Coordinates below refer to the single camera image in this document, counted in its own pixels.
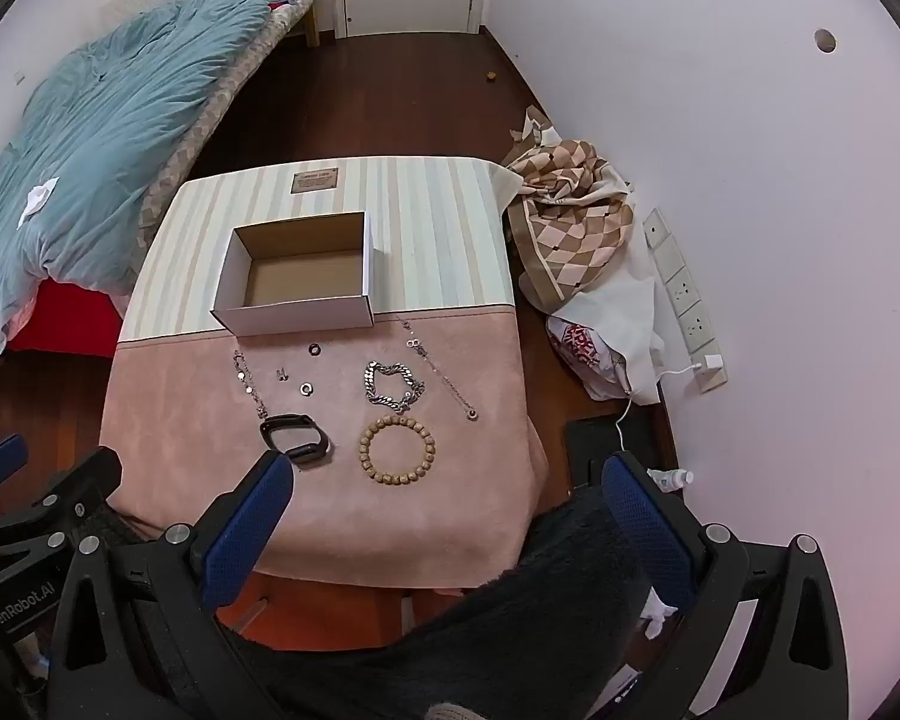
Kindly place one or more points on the light blue duvet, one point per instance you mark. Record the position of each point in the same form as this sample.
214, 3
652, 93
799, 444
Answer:
105, 127

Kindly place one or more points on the white wall socket strip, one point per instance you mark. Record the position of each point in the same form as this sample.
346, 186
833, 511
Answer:
679, 289

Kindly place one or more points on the wooden bed frame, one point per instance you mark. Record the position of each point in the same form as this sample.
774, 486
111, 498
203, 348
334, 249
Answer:
313, 30

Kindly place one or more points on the brown checkered scarf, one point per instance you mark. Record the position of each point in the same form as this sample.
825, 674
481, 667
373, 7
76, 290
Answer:
570, 240

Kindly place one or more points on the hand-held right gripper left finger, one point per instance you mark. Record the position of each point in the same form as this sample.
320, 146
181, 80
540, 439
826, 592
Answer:
247, 532

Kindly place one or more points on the beige checkered bed sheet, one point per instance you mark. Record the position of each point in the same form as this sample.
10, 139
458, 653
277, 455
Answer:
217, 112

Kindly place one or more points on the white cardboard box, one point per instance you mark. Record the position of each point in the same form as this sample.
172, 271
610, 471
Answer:
300, 315

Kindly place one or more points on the white red plastic bag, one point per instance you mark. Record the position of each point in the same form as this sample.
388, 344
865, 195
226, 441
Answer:
615, 315

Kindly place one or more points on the black smart band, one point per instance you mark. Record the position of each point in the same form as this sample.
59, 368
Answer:
300, 454

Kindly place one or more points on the white charger plug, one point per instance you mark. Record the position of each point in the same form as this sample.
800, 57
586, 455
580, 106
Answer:
711, 364

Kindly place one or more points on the red bed base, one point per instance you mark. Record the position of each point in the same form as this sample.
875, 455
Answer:
67, 322

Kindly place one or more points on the small white bottle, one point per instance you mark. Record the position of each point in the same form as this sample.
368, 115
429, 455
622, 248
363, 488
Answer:
675, 478

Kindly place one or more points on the white crumpled tissue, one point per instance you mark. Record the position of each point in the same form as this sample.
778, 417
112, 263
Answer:
656, 619

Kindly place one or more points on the white paper scrap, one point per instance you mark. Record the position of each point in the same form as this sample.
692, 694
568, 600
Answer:
37, 199

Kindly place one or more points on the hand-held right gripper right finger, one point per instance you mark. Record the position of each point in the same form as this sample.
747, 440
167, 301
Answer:
645, 532

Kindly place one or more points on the red patterned white bag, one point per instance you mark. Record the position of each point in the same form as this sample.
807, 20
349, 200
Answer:
581, 349

